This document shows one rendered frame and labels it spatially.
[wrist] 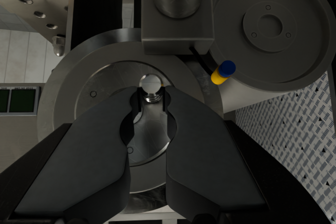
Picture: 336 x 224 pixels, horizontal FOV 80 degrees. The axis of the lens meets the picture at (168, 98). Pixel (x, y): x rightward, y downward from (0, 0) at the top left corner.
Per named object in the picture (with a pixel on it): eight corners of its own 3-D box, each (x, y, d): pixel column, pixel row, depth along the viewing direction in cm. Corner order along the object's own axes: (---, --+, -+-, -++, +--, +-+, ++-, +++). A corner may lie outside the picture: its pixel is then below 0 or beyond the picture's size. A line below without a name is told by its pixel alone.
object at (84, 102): (52, 96, 14) (143, 40, 15) (65, 101, 16) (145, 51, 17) (110, 190, 13) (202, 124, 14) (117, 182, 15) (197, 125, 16)
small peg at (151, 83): (161, 71, 12) (165, 94, 11) (161, 82, 14) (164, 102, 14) (137, 73, 12) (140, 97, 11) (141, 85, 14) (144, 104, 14)
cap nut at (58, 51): (64, 35, 49) (63, 53, 48) (71, 42, 52) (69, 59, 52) (49, 35, 49) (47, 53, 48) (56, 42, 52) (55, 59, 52)
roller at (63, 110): (203, 41, 16) (209, 192, 14) (176, 97, 42) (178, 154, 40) (58, 40, 16) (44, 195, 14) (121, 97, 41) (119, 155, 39)
